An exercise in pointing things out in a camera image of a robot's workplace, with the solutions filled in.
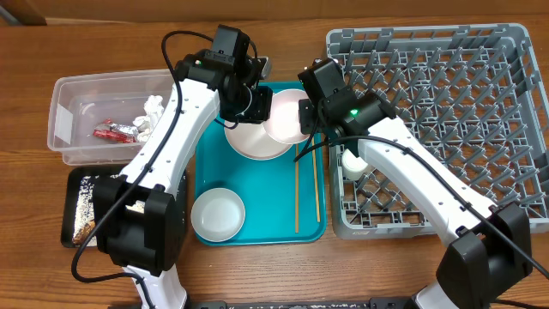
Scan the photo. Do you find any white paper cup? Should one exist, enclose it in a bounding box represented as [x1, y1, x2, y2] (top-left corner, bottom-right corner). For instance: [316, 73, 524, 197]
[341, 149, 372, 181]

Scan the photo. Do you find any grey dishwasher rack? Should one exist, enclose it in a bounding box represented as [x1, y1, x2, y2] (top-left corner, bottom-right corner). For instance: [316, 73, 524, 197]
[326, 23, 548, 233]

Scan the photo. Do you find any white napkin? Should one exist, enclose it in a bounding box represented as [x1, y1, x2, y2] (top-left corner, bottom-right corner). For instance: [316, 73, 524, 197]
[132, 95, 164, 142]

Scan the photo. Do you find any black plastic tray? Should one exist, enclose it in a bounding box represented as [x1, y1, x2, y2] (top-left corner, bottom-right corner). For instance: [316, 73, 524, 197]
[60, 165, 124, 248]

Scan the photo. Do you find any teal serving tray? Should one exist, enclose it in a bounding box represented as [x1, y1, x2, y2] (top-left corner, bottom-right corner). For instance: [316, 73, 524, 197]
[191, 81, 328, 247]

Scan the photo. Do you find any wooden chopstick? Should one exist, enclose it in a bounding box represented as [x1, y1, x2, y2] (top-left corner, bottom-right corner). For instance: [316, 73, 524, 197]
[294, 144, 299, 233]
[311, 134, 321, 223]

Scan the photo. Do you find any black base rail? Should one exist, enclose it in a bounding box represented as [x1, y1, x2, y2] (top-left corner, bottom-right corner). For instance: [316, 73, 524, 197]
[185, 297, 418, 309]

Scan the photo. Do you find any red foil snack wrapper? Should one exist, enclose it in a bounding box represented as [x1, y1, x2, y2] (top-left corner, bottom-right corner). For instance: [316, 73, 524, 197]
[93, 118, 139, 143]

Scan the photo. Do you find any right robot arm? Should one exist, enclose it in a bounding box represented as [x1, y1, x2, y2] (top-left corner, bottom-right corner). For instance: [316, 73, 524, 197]
[298, 58, 535, 308]

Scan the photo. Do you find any grey metal bowl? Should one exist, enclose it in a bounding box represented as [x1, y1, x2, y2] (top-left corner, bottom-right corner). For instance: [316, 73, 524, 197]
[190, 188, 245, 243]

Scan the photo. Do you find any spilled rice and food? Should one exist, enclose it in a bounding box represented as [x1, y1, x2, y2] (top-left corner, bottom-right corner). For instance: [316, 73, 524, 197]
[72, 176, 97, 245]

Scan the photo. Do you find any clear plastic storage bin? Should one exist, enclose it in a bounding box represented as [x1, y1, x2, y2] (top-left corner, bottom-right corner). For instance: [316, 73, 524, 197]
[47, 70, 173, 166]

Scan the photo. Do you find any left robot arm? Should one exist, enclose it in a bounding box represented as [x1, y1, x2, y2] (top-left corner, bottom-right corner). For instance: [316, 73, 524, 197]
[89, 25, 273, 308]

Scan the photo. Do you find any small pink saucer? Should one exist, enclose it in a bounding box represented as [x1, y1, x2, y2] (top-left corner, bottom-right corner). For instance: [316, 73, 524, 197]
[263, 89, 309, 144]

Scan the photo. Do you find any large pink plate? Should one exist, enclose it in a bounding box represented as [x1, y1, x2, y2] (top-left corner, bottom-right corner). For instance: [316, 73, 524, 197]
[224, 124, 292, 161]

